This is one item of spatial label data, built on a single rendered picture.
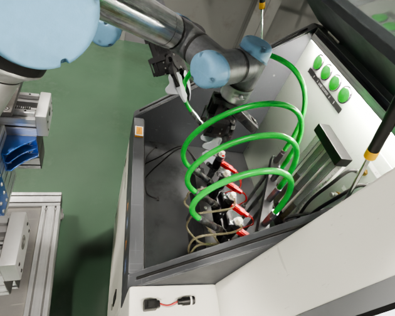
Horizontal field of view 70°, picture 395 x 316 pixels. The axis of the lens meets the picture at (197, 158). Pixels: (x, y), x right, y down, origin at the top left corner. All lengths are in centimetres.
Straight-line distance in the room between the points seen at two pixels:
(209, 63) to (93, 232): 151
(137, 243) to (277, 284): 39
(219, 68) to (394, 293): 46
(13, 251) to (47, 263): 84
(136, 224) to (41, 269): 81
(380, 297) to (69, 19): 52
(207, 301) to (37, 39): 66
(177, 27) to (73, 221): 153
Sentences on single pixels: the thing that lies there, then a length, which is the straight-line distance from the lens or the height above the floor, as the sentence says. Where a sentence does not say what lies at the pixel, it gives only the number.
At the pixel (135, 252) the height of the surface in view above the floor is 95.
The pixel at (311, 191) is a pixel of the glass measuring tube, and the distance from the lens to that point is 94.
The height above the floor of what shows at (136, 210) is 95.
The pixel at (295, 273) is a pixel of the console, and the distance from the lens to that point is 61.
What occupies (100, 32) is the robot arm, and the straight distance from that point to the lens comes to 80.
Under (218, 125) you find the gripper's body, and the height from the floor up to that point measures 125.
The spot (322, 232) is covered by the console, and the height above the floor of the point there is 131.
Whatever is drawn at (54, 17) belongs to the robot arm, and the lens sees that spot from 32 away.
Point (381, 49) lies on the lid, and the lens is 69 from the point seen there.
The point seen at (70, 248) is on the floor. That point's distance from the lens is 187.
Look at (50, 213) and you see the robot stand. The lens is 172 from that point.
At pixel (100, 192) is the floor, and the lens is 207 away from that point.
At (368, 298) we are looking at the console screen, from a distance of 52.
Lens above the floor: 169
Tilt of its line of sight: 43 degrees down
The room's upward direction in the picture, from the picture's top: 24 degrees clockwise
